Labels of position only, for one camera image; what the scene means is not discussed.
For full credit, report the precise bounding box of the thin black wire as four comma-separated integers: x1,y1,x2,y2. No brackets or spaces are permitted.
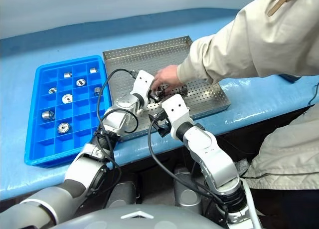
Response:
308,81,319,107

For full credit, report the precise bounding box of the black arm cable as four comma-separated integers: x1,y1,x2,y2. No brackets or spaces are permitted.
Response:
148,113,229,215
96,68,140,197

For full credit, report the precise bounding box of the beige jacket torso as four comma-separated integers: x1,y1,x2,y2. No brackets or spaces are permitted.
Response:
243,105,319,190

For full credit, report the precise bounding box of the person's bare hand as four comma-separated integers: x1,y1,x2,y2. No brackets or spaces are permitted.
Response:
152,65,184,94

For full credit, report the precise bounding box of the perforated steel tray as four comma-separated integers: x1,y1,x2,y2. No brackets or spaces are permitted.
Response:
102,35,232,142

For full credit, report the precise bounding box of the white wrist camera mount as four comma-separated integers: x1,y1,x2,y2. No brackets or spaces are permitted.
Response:
161,94,194,141
129,69,155,101

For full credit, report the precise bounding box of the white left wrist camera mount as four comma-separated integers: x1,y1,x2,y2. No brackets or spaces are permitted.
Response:
129,69,155,101

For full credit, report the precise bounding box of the beige jacket sleeve arm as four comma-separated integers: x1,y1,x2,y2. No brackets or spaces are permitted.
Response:
176,0,319,85

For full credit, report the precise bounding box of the grey robot torso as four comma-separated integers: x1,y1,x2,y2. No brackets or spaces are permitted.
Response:
53,204,225,229

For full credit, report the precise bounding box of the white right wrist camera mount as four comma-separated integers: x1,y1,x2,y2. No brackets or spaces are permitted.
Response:
161,94,194,141

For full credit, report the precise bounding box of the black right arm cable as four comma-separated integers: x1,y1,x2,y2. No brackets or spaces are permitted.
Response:
148,113,229,215

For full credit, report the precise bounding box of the bubble wrap bundle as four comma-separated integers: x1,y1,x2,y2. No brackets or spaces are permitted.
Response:
234,158,250,176

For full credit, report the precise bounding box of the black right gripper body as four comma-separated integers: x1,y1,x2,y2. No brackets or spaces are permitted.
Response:
154,120,173,139

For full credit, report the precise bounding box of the blue plastic compartment tray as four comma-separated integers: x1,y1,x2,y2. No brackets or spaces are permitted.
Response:
24,55,113,169

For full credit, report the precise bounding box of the white tube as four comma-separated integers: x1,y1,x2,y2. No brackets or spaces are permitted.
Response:
240,179,262,229

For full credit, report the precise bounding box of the grey rounded robot leg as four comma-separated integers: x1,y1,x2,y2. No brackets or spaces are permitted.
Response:
173,165,203,215
106,180,137,210

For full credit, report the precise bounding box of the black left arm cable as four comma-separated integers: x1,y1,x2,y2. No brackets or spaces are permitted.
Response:
96,68,140,197

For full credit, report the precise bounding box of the dark handheld device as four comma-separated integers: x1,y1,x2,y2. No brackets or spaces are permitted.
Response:
279,73,302,84

